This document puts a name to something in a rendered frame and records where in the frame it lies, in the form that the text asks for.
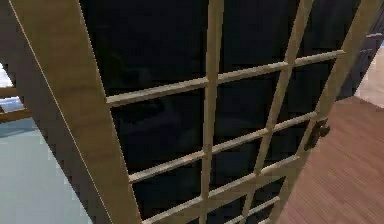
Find wooden glass-paned room door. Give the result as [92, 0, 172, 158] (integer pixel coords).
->
[7, 0, 384, 224]

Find dark wooden cabinet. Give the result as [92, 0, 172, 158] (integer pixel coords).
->
[336, 3, 384, 102]

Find brown wooden table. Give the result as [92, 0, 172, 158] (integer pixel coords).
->
[0, 84, 33, 125]

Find black door handle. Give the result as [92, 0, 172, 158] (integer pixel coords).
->
[303, 118, 331, 152]

